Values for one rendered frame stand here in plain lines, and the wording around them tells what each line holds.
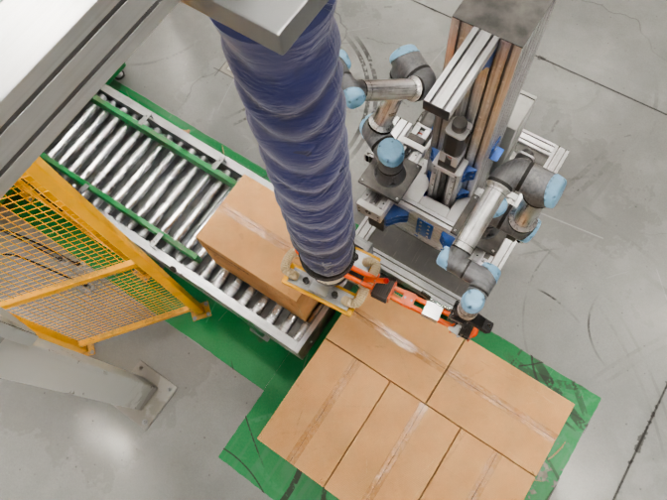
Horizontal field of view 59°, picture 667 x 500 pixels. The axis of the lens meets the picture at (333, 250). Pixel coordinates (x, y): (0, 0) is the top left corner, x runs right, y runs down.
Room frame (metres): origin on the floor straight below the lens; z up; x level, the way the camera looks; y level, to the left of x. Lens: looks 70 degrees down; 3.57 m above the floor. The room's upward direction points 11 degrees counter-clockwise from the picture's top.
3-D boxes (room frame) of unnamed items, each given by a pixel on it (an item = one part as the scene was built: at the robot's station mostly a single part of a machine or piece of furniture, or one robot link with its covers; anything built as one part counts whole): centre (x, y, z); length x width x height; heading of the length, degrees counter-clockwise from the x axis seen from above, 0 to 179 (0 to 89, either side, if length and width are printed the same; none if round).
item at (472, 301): (0.46, -0.44, 1.54); 0.09 x 0.08 x 0.11; 136
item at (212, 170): (2.11, 0.94, 0.60); 1.60 x 0.10 x 0.09; 45
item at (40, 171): (1.04, 1.26, 1.05); 0.87 x 0.10 x 2.10; 97
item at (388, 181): (1.26, -0.33, 1.09); 0.15 x 0.15 x 0.10
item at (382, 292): (0.66, -0.17, 1.24); 0.10 x 0.08 x 0.06; 141
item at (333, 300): (0.74, 0.09, 1.14); 0.34 x 0.10 x 0.05; 51
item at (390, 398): (0.16, -0.22, 0.34); 1.20 x 1.00 x 0.40; 45
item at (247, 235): (1.11, 0.29, 0.75); 0.60 x 0.40 x 0.40; 46
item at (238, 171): (1.90, 0.64, 0.50); 2.31 x 0.05 x 0.19; 45
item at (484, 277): (0.54, -0.49, 1.54); 0.11 x 0.11 x 0.08; 46
